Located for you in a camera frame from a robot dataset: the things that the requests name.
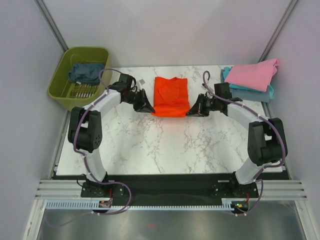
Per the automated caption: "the teal folded t shirt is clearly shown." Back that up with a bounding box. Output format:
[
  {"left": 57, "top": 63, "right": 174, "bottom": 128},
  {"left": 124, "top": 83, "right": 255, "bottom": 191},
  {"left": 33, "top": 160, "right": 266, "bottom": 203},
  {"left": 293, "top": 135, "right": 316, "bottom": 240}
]
[{"left": 220, "top": 66, "right": 274, "bottom": 100}]

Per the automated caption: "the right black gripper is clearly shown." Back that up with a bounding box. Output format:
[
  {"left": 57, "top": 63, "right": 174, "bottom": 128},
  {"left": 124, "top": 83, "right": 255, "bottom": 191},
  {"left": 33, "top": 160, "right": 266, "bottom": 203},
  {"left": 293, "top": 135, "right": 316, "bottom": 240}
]
[{"left": 186, "top": 93, "right": 220, "bottom": 118}]

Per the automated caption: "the olive green plastic basket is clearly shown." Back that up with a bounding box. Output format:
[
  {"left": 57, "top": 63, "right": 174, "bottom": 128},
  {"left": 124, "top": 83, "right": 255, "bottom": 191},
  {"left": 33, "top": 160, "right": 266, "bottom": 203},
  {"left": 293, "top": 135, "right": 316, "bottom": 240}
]
[{"left": 47, "top": 46, "right": 113, "bottom": 111}]

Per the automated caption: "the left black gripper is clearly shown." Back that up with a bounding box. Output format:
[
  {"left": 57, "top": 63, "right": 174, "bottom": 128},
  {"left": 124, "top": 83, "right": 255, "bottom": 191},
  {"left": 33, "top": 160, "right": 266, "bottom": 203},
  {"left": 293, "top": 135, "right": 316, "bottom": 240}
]
[{"left": 123, "top": 89, "right": 155, "bottom": 115}]

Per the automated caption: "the pink folded t shirt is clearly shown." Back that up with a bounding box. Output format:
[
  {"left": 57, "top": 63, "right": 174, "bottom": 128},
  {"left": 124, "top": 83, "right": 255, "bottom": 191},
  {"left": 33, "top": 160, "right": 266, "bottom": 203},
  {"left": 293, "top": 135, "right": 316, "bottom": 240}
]
[{"left": 225, "top": 58, "right": 279, "bottom": 92}]

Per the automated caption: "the orange t shirt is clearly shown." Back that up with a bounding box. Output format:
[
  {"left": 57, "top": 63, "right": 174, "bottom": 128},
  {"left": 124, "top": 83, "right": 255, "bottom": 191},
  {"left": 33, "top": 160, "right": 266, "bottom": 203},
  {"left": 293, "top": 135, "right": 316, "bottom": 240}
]
[{"left": 151, "top": 76, "right": 191, "bottom": 118}]

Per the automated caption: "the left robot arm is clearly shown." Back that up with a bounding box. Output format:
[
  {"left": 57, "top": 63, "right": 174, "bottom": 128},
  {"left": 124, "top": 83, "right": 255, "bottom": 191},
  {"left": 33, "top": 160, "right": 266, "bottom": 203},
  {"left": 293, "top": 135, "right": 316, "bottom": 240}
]
[{"left": 67, "top": 73, "right": 155, "bottom": 197}]

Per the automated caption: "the dark blue crumpled t shirt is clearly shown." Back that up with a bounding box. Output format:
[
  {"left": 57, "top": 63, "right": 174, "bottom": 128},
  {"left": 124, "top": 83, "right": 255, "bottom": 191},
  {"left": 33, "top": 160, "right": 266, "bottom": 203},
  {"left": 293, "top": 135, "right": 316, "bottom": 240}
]
[{"left": 67, "top": 63, "right": 105, "bottom": 85}]

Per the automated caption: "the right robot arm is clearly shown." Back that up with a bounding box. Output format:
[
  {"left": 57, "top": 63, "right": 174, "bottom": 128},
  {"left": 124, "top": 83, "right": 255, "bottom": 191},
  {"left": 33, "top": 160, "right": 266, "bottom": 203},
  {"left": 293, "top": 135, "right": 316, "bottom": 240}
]
[{"left": 186, "top": 82, "right": 288, "bottom": 197}]

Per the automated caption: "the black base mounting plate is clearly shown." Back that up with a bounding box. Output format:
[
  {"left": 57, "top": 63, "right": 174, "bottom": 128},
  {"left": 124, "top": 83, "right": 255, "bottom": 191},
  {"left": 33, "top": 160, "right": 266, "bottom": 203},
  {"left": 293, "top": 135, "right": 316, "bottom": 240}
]
[{"left": 80, "top": 173, "right": 259, "bottom": 204}]

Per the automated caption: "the light blue cable duct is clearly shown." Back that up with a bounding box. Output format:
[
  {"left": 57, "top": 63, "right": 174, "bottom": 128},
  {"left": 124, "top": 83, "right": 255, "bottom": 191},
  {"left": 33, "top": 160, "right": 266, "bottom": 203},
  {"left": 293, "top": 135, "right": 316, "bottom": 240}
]
[{"left": 45, "top": 198, "right": 248, "bottom": 211}]

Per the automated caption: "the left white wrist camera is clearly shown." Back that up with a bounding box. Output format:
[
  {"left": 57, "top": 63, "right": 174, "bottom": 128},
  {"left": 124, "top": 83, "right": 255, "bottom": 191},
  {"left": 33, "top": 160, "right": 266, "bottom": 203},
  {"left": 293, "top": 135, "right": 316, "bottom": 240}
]
[{"left": 139, "top": 79, "right": 146, "bottom": 85}]

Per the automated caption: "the aluminium rail frame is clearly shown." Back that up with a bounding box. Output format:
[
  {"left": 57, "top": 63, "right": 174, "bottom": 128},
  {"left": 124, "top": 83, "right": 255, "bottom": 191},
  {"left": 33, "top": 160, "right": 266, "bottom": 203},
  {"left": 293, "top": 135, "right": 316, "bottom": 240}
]
[{"left": 23, "top": 174, "right": 307, "bottom": 240}]

